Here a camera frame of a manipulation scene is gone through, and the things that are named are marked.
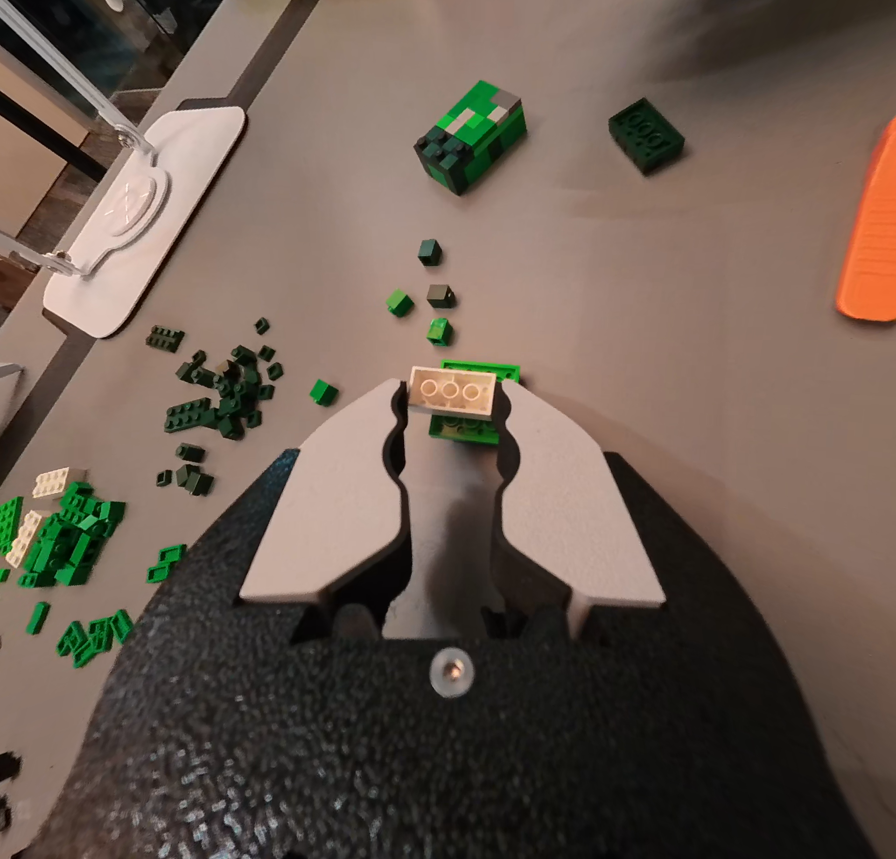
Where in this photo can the white lego brick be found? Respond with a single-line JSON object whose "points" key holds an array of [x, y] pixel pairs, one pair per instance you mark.
{"points": [[455, 391], [23, 538], [59, 482]]}

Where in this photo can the grey-green lego cube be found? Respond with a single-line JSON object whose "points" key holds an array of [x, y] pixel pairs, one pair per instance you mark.
{"points": [[441, 296]]}

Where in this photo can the green lego block model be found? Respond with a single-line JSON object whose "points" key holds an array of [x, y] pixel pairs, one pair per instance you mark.
{"points": [[476, 138]]}

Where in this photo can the pile of black grey pieces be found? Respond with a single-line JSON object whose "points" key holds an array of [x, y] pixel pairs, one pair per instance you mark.
{"points": [[7, 768]]}

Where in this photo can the bright green lego cube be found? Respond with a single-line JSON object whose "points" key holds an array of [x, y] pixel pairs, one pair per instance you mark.
{"points": [[324, 392], [439, 332], [399, 302]]}

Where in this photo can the dark green lego brick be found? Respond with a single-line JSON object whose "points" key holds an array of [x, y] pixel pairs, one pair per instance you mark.
{"points": [[645, 134]]}

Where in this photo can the dark green lego plate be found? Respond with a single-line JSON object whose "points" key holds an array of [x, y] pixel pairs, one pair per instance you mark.
{"points": [[165, 339]]}

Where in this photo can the dark green lego cube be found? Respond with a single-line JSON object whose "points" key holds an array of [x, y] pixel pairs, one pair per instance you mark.
{"points": [[430, 252]]}

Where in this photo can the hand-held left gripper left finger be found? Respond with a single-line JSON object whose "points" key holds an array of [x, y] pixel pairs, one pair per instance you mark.
{"points": [[329, 509]]}

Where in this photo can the bright green lego plate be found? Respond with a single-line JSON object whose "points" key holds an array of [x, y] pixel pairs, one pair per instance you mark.
{"points": [[507, 371]]}

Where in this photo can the orange brick separator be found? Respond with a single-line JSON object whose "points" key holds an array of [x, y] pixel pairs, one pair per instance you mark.
{"points": [[871, 243]]}

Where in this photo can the pile of bright green pieces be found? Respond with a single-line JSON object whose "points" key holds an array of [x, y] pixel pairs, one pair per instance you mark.
{"points": [[70, 537]]}

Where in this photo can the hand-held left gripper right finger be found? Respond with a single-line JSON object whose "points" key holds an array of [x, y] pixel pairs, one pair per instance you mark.
{"points": [[581, 516]]}

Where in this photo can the pile of dark green pieces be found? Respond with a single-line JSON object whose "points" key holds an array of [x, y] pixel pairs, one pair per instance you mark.
{"points": [[231, 397]]}

